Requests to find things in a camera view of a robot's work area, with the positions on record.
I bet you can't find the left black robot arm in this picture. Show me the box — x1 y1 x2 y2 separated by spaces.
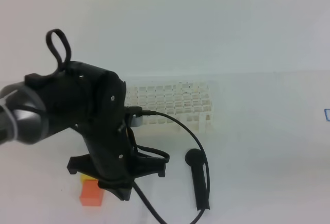
1 62 169 201

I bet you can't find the yellow cube block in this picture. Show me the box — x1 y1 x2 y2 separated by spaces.
80 174 95 183

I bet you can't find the white test tube rack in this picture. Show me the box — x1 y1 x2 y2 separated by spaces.
125 81 214 134

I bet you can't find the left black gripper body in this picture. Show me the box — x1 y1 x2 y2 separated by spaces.
24 62 165 200

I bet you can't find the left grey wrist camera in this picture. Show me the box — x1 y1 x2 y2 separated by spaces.
127 114 143 127

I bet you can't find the black plastic scoop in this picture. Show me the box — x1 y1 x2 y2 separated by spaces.
185 148 210 210

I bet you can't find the left black camera cable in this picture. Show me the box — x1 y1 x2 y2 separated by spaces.
45 28 211 224

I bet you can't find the orange cube block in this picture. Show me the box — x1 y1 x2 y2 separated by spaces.
79 180 104 206

